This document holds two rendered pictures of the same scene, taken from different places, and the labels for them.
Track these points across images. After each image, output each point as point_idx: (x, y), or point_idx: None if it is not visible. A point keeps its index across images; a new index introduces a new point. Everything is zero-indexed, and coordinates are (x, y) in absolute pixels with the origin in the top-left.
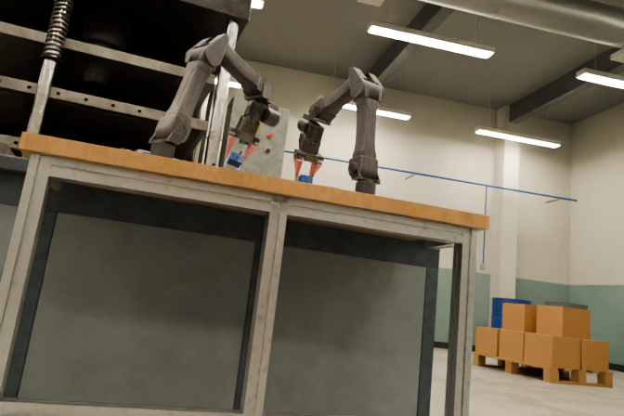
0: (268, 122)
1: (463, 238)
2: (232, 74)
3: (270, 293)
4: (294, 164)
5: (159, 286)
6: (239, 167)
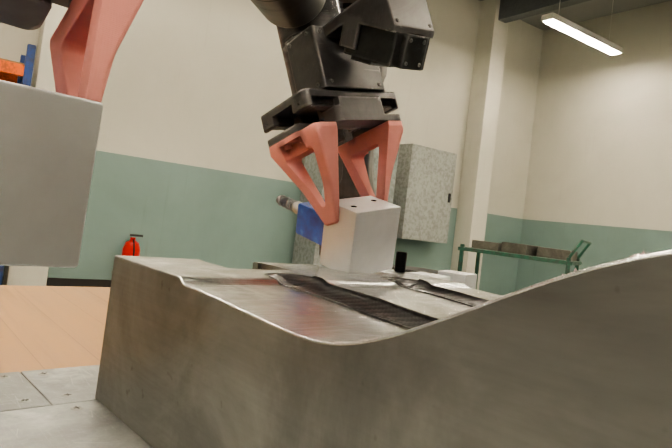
0: (263, 14)
1: None
2: None
3: None
4: (124, 34)
5: None
6: (323, 245)
